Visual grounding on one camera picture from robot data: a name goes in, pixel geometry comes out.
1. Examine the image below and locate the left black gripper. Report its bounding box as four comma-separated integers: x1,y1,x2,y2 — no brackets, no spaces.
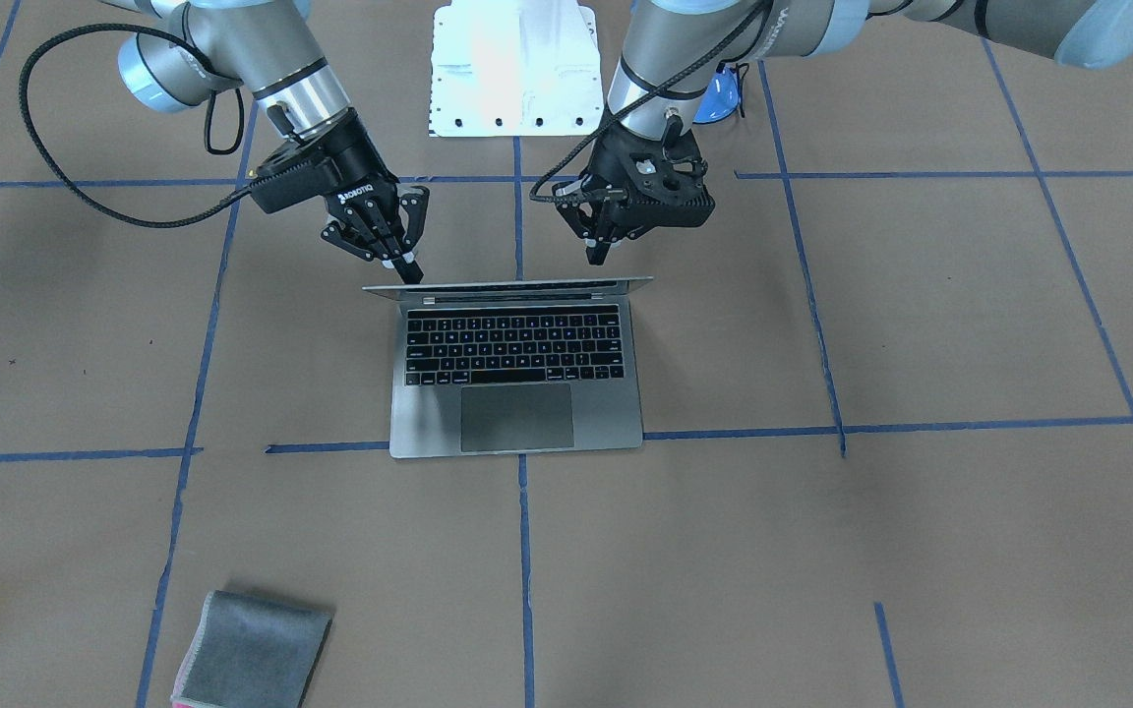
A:
555,123,653,267

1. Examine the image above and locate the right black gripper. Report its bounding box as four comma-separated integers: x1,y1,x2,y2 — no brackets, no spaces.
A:
306,108,429,285

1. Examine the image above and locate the grey laptop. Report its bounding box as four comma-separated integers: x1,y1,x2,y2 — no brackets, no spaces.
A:
373,276,648,460

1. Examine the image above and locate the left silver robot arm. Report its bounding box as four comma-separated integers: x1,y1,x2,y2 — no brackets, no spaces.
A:
531,1,1133,266

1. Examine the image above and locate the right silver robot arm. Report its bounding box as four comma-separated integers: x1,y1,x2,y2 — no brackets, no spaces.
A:
118,1,429,285

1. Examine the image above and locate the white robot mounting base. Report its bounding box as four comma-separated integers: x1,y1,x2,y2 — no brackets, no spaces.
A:
428,1,604,138

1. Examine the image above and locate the blue desk lamp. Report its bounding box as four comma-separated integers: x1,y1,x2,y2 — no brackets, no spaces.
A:
695,62,749,125

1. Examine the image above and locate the folded grey cloth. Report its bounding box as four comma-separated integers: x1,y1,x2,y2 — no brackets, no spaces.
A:
170,590,332,707

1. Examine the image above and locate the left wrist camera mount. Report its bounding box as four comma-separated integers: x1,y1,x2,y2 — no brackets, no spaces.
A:
613,133,715,234

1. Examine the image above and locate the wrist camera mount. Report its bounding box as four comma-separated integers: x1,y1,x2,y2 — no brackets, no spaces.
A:
613,133,715,234
247,140,340,213

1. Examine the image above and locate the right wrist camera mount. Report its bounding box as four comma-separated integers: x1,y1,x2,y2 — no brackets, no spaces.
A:
247,140,340,213

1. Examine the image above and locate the black braided cable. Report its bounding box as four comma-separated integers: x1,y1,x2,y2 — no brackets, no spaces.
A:
529,0,774,206
19,25,269,229

